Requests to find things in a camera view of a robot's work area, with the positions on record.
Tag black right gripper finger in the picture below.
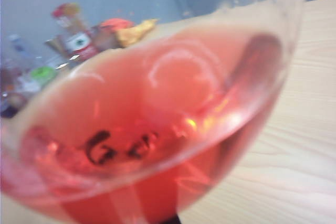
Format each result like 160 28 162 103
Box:
174 202 185 224

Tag clear goblet with red liquid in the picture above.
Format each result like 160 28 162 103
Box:
0 0 308 224

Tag yellow brown crumpled bag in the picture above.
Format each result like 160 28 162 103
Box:
116 18 160 47

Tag green round lid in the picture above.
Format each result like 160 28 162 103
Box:
29 66 58 83

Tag red can with white label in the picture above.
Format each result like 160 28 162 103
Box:
65 28 98 61

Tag orange red packet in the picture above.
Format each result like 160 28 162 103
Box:
98 18 135 31

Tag clear plastic bottle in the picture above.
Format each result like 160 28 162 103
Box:
7 34 35 65

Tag colourful snack package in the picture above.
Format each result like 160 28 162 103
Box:
51 3 81 26

